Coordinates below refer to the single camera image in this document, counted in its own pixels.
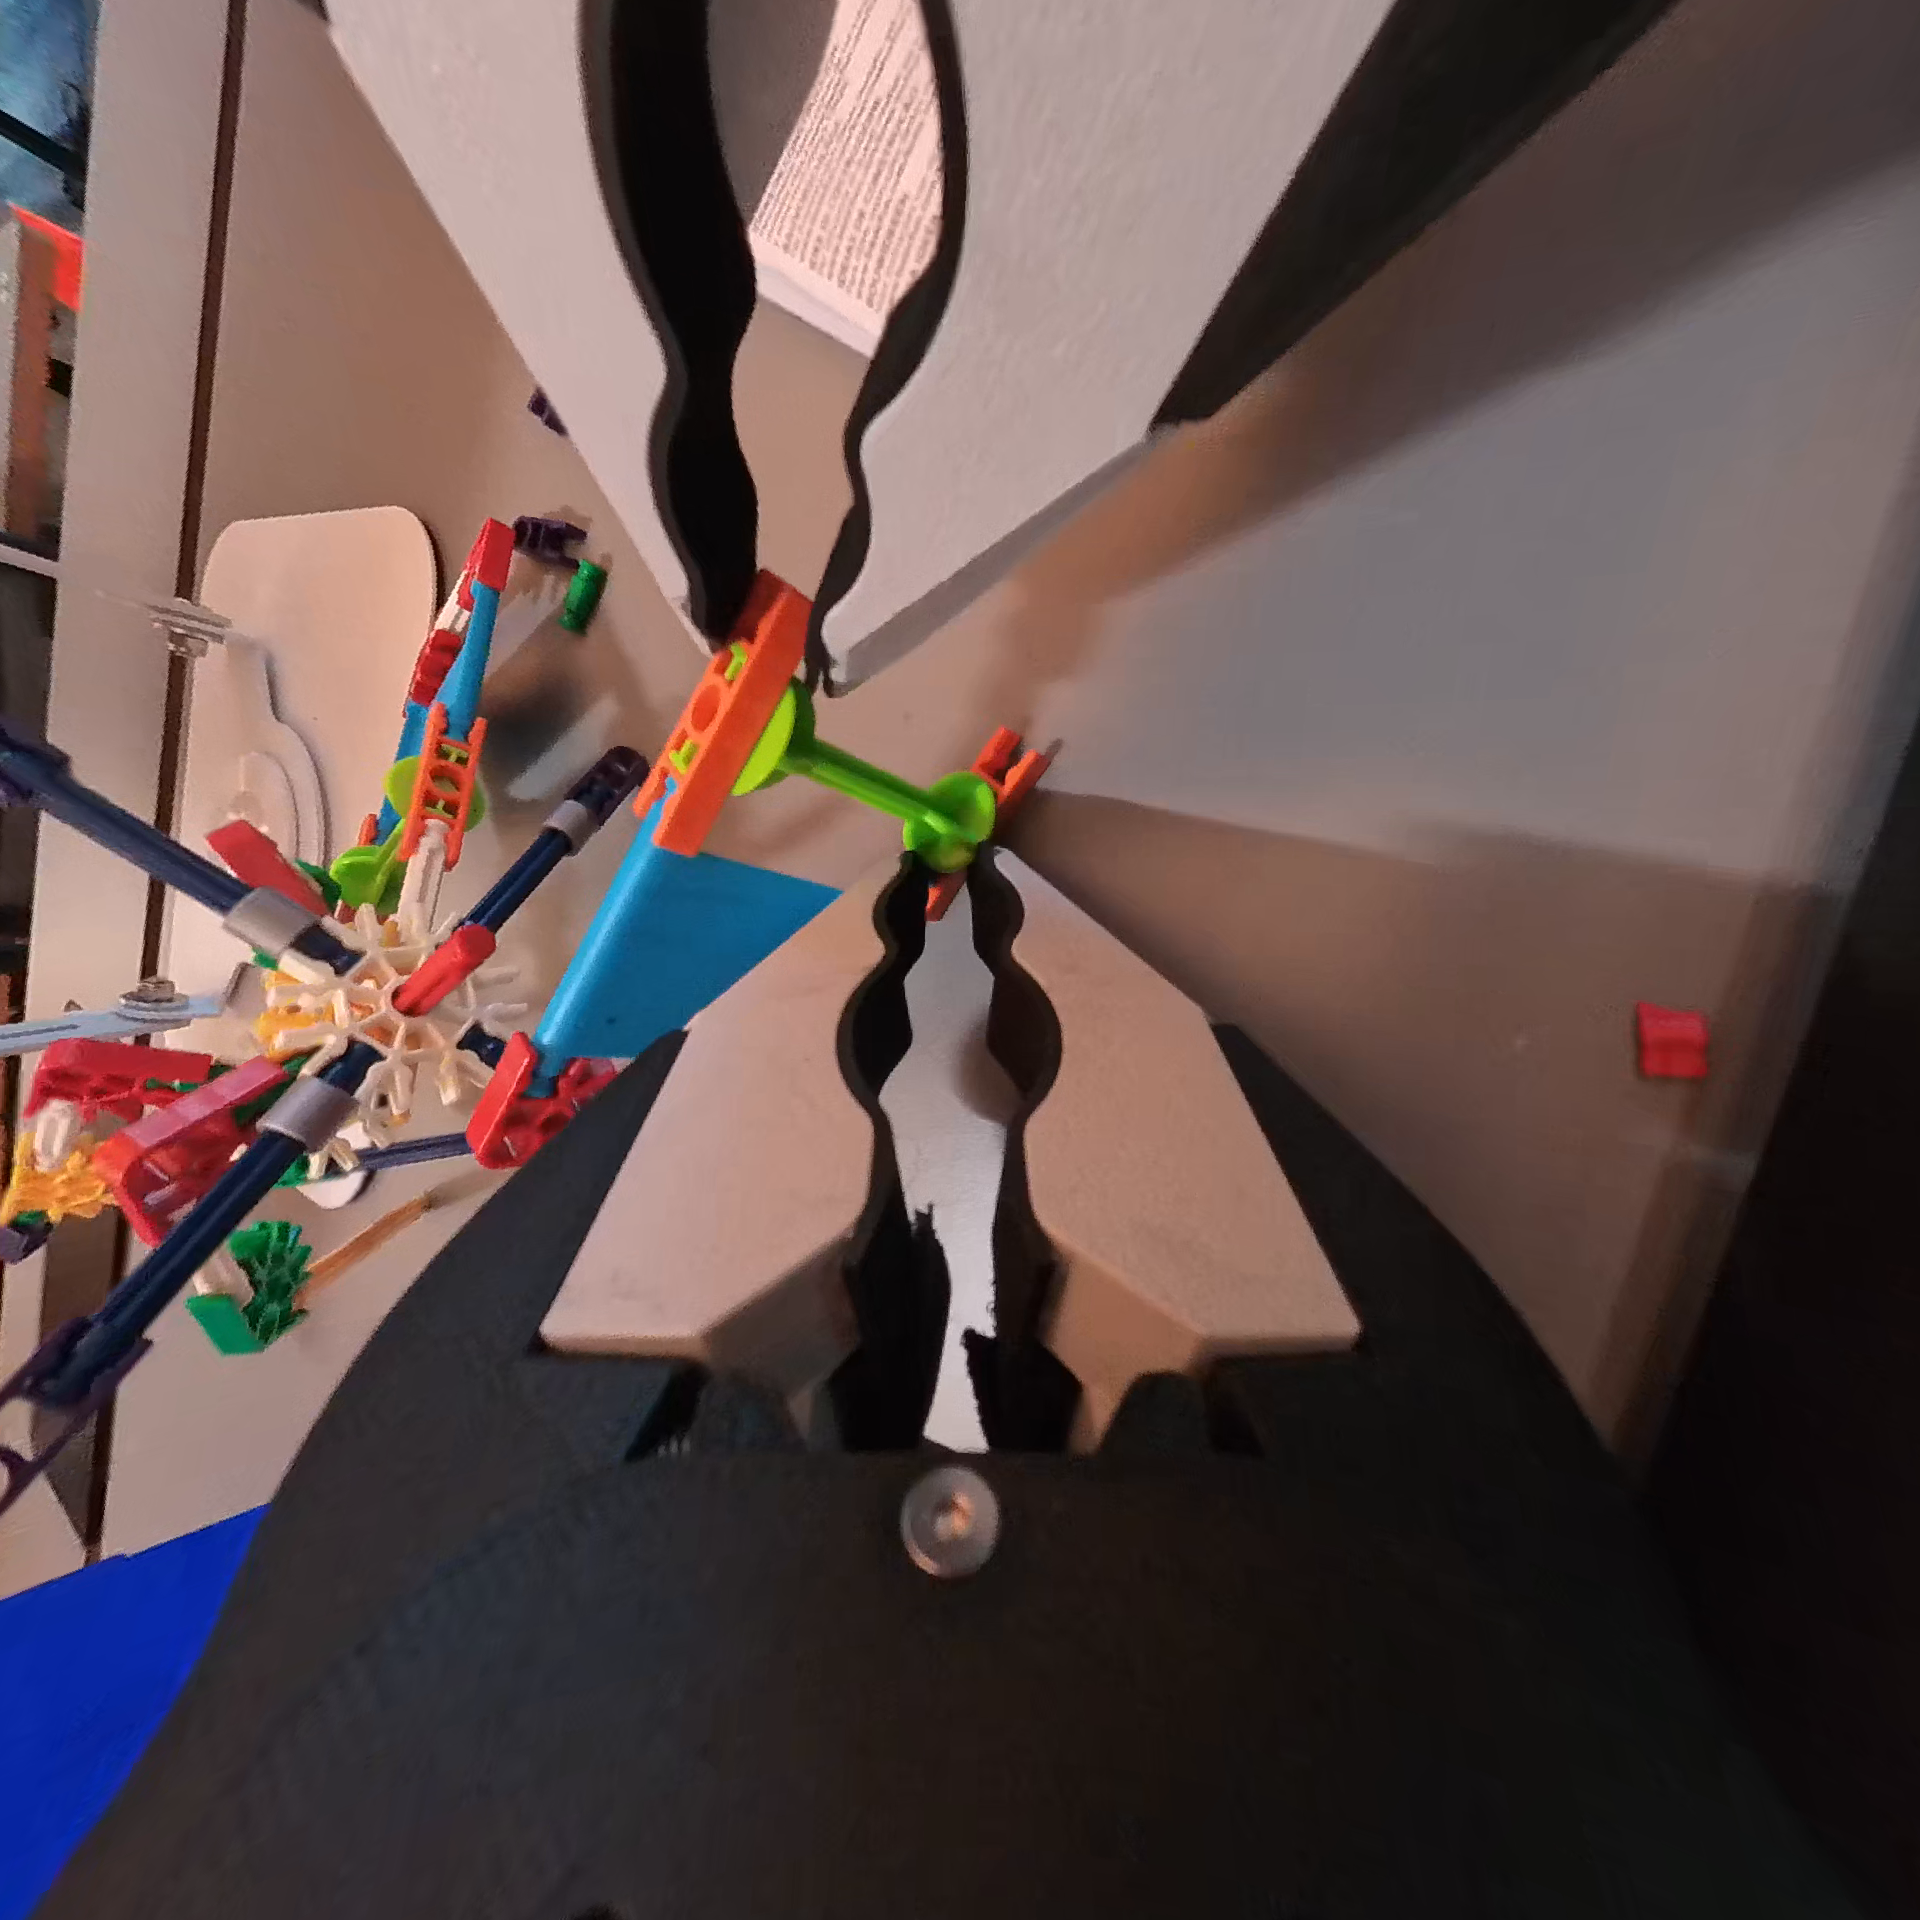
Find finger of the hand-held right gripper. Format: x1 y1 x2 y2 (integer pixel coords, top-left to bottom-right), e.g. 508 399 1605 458
809 0 1399 696
324 0 768 639

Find blue plastic bin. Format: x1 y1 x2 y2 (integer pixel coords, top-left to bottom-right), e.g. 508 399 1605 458
0 1502 278 1920

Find white document stand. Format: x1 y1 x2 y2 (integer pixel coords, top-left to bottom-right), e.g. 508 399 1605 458
0 509 443 1216

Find colourful toy wheel model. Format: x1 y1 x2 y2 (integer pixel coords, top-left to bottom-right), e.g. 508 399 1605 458
0 514 656 1516

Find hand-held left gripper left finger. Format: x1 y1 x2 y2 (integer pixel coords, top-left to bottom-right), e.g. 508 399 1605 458
539 868 934 1361

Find blue panel toy seat assembly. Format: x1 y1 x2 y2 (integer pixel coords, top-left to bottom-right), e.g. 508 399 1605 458
462 569 1053 1175

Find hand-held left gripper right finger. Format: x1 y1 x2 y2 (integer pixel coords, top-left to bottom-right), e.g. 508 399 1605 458
966 853 1356 1351

